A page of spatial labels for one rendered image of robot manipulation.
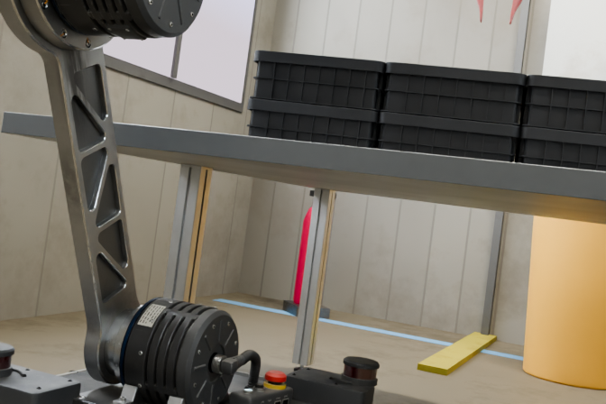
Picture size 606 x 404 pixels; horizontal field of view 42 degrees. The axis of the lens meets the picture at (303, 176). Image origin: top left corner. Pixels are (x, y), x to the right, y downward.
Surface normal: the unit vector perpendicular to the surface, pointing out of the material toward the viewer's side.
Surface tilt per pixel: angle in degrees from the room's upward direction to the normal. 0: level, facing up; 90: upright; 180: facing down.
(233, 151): 90
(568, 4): 90
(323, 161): 90
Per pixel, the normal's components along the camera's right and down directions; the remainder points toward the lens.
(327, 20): -0.38, -0.08
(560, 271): -0.68, -0.07
